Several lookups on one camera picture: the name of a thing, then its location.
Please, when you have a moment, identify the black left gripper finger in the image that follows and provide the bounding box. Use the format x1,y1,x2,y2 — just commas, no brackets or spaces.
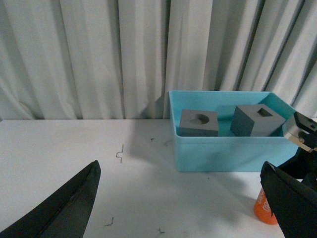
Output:
0,161,101,238

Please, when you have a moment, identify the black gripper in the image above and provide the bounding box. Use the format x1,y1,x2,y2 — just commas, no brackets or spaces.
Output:
260,112,317,238

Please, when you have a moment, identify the gray cube with square hole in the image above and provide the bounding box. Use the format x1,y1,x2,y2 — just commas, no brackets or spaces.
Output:
230,104,285,137

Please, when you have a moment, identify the gray cube with round hole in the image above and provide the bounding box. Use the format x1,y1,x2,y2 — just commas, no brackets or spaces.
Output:
178,109,219,137

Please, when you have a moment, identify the blue plastic box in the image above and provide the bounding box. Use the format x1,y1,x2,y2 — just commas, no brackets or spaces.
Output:
169,91,298,172

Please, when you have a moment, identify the orange cylinder with numbers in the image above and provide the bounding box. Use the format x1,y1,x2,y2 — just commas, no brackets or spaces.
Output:
254,189,278,225

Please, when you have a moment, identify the white pleated curtain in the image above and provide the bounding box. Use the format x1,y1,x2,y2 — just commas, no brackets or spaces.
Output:
0,0,317,120

